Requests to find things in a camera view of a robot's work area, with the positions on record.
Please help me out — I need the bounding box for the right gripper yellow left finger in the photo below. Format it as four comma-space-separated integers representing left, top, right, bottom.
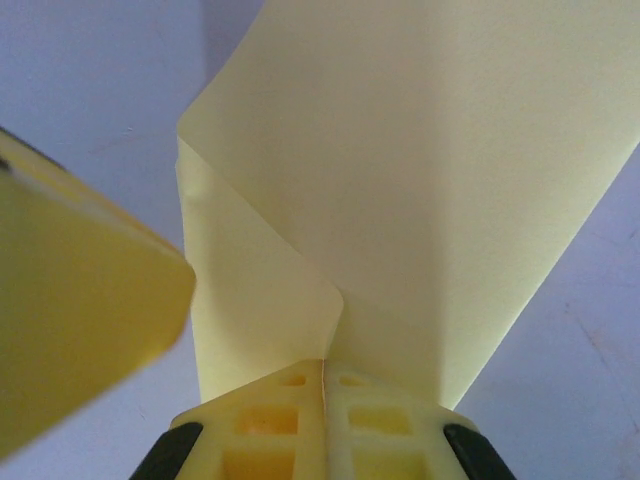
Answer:
132, 357, 329, 480

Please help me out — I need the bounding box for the yellow paper sheet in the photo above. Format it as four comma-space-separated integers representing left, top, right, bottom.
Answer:
174, 0, 640, 411

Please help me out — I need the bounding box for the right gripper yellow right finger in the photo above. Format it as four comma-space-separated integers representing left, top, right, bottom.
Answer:
324, 360, 516, 480

